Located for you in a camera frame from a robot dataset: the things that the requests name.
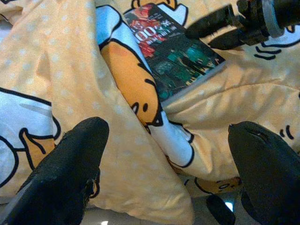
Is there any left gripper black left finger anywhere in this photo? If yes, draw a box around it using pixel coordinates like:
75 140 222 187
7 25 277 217
0 116 110 225

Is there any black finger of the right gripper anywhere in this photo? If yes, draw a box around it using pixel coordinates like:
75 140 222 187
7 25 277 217
185 4 236 40
208 29 244 50

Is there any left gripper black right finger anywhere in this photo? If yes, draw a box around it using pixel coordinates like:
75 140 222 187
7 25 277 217
227 121 300 225

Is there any dark illustrated book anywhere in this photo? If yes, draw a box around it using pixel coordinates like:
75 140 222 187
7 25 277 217
123 2 227 103

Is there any pale yellow egg-print blanket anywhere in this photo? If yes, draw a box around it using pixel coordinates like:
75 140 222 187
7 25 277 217
0 0 300 218

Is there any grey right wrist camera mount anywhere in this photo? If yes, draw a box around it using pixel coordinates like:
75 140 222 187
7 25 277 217
261 0 285 38

